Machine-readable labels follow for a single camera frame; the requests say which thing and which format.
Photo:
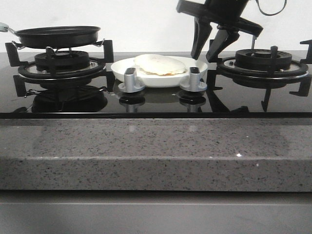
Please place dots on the black burner grate under pan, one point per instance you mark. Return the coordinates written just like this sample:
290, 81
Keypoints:
60, 81

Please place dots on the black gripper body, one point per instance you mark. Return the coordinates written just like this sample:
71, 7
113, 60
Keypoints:
226, 13

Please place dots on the fried egg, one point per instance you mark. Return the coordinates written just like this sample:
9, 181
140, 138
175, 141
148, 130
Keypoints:
159, 64

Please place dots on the silver stove knob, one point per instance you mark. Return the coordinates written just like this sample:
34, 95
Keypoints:
132, 83
193, 82

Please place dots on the silver stove knob right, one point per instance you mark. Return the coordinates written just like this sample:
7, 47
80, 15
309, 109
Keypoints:
193, 82

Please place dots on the black glass gas cooktop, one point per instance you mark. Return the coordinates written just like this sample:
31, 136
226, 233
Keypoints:
242, 102

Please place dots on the black frying pan mint handle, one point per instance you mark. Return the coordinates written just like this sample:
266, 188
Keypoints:
57, 37

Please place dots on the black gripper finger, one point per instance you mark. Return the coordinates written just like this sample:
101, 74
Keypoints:
222, 40
201, 34

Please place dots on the white round plate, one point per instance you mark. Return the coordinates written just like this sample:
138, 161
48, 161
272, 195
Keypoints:
154, 80

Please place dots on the silver stove knob left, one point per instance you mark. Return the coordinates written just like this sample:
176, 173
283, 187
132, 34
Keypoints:
132, 83

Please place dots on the black burner grate opposite side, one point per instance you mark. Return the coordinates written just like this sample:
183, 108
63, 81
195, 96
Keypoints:
262, 69

